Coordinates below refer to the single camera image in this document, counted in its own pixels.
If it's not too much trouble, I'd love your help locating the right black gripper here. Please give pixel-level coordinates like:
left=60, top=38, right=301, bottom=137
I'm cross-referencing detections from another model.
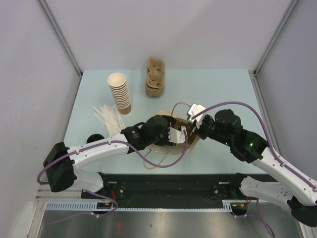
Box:
left=188, top=115, right=232, bottom=146

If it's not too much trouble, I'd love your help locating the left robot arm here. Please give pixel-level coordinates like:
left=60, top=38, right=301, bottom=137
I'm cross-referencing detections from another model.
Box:
left=43, top=115, right=176, bottom=198

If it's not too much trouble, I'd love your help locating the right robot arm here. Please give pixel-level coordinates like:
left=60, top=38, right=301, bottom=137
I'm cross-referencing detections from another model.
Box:
left=187, top=105, right=317, bottom=227

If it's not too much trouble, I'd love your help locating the pile of wrapped straws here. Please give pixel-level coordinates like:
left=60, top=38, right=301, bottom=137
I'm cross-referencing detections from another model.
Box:
left=92, top=105, right=126, bottom=136

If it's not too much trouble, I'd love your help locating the stack of black lids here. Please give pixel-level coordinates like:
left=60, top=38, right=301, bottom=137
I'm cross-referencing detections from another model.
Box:
left=86, top=134, right=104, bottom=143

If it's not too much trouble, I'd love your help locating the cardboard cup carrier stack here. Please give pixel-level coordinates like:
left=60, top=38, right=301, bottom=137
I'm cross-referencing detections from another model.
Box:
left=145, top=58, right=165, bottom=97

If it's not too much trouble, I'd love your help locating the stack of paper cups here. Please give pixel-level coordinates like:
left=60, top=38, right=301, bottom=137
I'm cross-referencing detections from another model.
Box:
left=107, top=72, right=131, bottom=115

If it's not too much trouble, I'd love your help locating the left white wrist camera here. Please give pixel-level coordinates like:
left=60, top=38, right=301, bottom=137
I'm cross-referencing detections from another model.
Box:
left=168, top=126, right=188, bottom=144

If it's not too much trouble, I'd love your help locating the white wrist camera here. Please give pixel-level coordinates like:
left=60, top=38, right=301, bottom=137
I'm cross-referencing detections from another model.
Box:
left=168, top=126, right=188, bottom=144
left=187, top=104, right=206, bottom=128

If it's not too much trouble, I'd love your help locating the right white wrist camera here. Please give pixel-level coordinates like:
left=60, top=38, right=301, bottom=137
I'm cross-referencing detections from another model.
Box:
left=187, top=104, right=206, bottom=128

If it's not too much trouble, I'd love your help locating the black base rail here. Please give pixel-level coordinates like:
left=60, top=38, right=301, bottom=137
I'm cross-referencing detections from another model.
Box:
left=81, top=173, right=278, bottom=209

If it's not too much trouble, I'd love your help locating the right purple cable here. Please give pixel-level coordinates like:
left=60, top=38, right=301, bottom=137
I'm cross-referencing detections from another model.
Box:
left=192, top=101, right=317, bottom=238

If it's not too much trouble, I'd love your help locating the white cable duct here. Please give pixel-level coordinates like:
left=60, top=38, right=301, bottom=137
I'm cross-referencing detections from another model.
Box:
left=46, top=201, right=239, bottom=213

